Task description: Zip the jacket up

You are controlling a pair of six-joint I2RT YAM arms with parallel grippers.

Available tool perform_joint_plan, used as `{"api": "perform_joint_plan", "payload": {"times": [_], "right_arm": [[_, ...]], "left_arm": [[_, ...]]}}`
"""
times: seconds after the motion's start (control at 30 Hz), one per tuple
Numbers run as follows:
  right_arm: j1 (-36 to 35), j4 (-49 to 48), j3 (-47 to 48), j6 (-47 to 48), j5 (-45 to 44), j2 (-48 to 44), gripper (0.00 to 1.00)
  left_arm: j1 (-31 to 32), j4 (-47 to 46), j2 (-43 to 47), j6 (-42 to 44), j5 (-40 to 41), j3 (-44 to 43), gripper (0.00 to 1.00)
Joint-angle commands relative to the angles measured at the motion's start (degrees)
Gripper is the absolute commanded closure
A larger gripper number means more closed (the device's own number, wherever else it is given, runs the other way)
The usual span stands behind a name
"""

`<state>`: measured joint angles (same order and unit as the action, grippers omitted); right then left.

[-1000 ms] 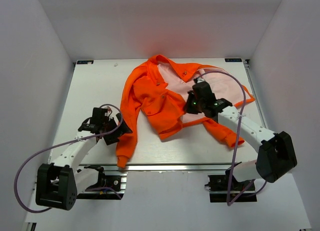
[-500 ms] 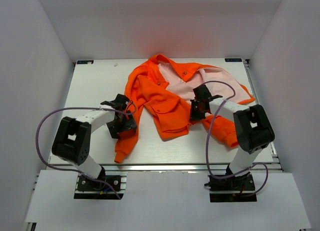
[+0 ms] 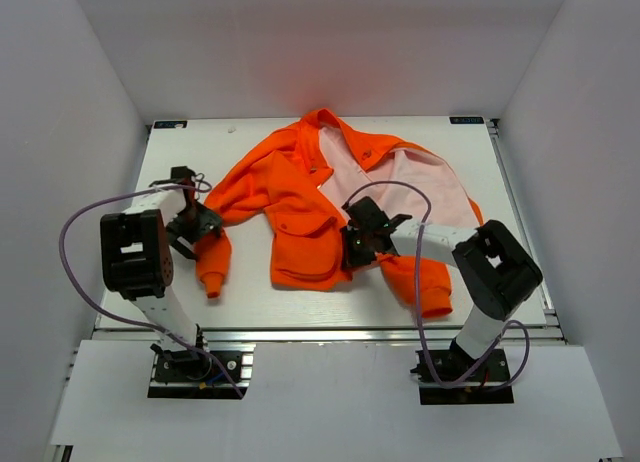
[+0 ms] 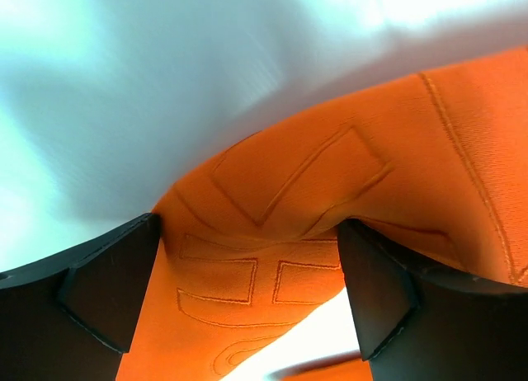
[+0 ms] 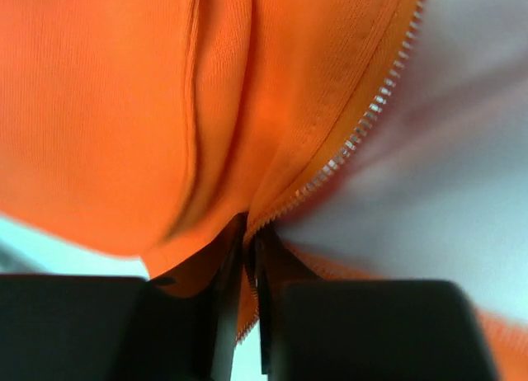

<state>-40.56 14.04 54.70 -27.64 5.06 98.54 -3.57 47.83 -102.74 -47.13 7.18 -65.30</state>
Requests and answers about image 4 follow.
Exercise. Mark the orange jacket with pink lining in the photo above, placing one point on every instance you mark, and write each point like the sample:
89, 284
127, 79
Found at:
436, 161

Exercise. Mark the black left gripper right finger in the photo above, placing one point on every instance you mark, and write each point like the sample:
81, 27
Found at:
417, 319

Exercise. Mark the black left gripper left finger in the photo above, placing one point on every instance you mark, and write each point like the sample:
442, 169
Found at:
72, 315

